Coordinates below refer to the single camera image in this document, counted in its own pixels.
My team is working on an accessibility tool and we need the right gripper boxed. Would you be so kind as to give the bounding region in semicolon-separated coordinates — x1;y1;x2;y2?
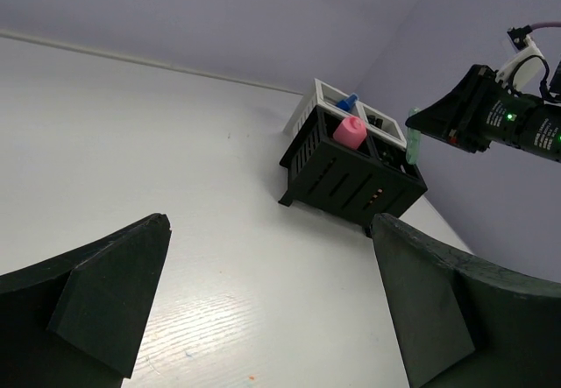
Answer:
405;65;537;153

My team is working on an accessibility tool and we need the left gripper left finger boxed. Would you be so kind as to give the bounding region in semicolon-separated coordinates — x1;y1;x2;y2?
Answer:
1;214;171;387

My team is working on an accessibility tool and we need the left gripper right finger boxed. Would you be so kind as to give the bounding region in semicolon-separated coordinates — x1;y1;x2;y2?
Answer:
372;214;560;387

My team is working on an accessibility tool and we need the green translucent highlighter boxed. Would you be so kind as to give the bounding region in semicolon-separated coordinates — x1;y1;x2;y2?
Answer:
406;126;422;166

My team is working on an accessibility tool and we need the pink cap black highlighter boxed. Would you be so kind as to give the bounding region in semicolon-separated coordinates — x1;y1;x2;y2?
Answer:
332;116;367;150

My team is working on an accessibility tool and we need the blue cap black highlighter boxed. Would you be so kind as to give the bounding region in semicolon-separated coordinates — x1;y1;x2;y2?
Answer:
336;93;359;112

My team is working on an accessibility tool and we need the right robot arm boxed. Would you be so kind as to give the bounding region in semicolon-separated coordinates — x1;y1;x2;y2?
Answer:
406;55;560;162

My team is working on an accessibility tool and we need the white organizer box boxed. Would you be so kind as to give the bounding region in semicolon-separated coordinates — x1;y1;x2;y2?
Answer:
283;78;407;151

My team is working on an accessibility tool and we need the black slotted organizer box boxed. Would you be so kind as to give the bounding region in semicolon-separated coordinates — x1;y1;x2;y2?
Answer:
279;106;427;236

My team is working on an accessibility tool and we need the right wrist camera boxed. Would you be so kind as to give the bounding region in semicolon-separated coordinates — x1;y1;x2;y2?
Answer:
496;25;549;93

